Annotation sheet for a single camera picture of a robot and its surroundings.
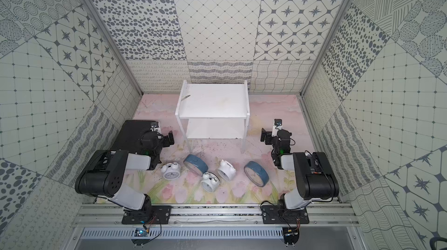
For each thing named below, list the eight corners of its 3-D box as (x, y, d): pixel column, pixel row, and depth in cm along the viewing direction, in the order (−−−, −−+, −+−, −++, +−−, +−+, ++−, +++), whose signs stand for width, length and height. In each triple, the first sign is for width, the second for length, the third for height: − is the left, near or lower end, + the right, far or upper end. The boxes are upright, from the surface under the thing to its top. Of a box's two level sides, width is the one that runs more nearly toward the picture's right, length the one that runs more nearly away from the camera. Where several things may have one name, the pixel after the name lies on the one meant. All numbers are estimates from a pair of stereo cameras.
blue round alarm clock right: (243, 173, 88) (245, 164, 79) (249, 166, 90) (252, 157, 81) (261, 190, 82) (265, 182, 73) (267, 182, 85) (271, 174, 76)
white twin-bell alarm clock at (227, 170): (217, 175, 86) (216, 168, 79) (223, 166, 89) (222, 158, 82) (231, 183, 84) (231, 176, 76) (236, 173, 87) (236, 166, 79)
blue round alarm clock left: (186, 168, 89) (181, 159, 80) (192, 161, 92) (188, 151, 82) (204, 179, 85) (201, 170, 76) (209, 171, 88) (207, 161, 79)
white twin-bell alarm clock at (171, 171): (167, 181, 85) (161, 175, 77) (166, 172, 88) (160, 165, 80) (181, 177, 86) (177, 170, 79) (181, 168, 89) (176, 161, 82)
